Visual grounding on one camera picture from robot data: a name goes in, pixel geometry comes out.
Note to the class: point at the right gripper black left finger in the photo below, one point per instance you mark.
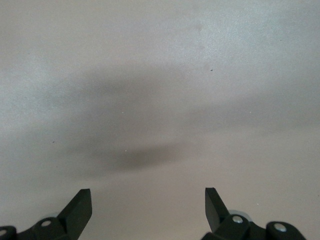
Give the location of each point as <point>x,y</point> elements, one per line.
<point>77,212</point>

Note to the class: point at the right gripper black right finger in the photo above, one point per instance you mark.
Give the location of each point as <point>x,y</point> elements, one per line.
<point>215,212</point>

